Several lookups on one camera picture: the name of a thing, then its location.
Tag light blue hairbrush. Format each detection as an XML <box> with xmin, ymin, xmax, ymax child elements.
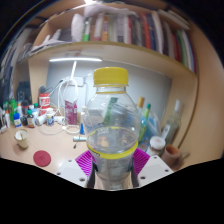
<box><xmin>72</xmin><ymin>134</ymin><xmax>88</xmax><ymax>143</ymax></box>

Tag white wall power strip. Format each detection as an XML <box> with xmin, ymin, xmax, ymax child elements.
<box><xmin>63</xmin><ymin>76</ymin><xmax>84</xmax><ymax>88</ymax></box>

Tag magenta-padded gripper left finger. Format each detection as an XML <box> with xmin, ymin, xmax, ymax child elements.
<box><xmin>55</xmin><ymin>149</ymin><xmax>98</xmax><ymax>190</ymax></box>

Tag green plastic container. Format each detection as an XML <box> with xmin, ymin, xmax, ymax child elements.
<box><xmin>8</xmin><ymin>99</ymin><xmax>18</xmax><ymax>124</ymax></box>

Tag wooden shelf unit with books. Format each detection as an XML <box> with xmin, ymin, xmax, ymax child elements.
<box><xmin>9</xmin><ymin>3</ymin><xmax>199</xmax><ymax>158</ymax></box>

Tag flat round red coaster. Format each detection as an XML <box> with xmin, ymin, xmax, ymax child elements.
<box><xmin>32</xmin><ymin>149</ymin><xmax>52</xmax><ymax>168</ymax></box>

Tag brown bottle with green cap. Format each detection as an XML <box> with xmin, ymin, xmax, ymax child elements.
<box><xmin>26</xmin><ymin>109</ymin><xmax>37</xmax><ymax>129</ymax></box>

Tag black box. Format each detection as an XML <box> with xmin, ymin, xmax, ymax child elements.
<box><xmin>16</xmin><ymin>80</ymin><xmax>33</xmax><ymax>104</ymax></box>

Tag white bottle with blue cap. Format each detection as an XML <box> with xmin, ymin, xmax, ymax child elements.
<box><xmin>12</xmin><ymin>112</ymin><xmax>23</xmax><ymax>129</ymax></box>

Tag jar with white lid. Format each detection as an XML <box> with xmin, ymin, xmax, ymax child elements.
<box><xmin>146</xmin><ymin>135</ymin><xmax>167</xmax><ymax>157</ymax></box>

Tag cream ceramic cup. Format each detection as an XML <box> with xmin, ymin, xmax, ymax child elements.
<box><xmin>13</xmin><ymin>128</ymin><xmax>30</xmax><ymax>150</ymax></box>

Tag magenta pouch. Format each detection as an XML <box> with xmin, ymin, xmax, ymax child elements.
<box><xmin>64</xmin><ymin>99</ymin><xmax>79</xmax><ymax>126</ymax></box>

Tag red and white canister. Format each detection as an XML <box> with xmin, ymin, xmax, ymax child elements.
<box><xmin>38</xmin><ymin>85</ymin><xmax>52</xmax><ymax>116</ymax></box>

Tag brown ceramic mug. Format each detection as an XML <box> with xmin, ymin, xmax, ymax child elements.
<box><xmin>160</xmin><ymin>143</ymin><xmax>189</xmax><ymax>171</ymax></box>

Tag clear glass bottle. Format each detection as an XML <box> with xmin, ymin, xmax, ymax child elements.
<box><xmin>163</xmin><ymin>99</ymin><xmax>183</xmax><ymax>141</ymax></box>

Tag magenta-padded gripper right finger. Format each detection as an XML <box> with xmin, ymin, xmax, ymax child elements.
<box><xmin>130</xmin><ymin>148</ymin><xmax>175</xmax><ymax>188</ymax></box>

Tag clear yellow-capped water bottle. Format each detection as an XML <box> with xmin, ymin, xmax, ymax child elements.
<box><xmin>82</xmin><ymin>66</ymin><xmax>142</xmax><ymax>192</ymax></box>

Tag white light bar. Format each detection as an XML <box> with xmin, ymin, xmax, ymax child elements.
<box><xmin>49</xmin><ymin>57</ymin><xmax>103</xmax><ymax>63</ymax></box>

